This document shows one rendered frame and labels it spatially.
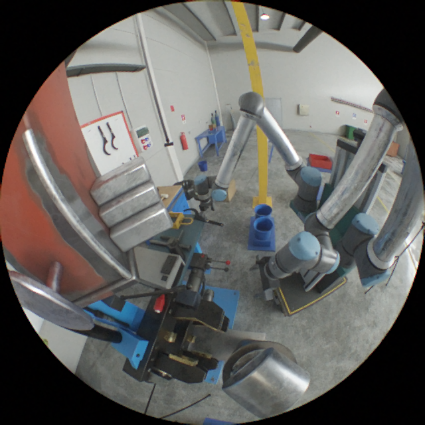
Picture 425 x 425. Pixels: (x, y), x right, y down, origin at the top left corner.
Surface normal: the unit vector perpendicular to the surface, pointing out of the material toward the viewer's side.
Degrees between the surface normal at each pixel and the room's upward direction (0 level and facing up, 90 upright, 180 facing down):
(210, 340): 0
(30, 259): 90
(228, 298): 0
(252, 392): 14
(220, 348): 0
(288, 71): 90
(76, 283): 90
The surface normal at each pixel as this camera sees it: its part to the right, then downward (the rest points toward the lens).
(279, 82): -0.25, 0.67
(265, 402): -0.42, -0.52
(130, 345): -0.18, -0.74
